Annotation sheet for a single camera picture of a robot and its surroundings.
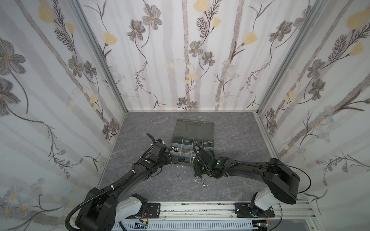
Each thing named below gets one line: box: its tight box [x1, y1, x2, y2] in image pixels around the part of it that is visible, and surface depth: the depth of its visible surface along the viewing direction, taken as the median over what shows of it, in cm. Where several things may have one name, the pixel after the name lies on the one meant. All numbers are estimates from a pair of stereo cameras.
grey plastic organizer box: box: [169, 118, 215, 165], surface depth 103 cm
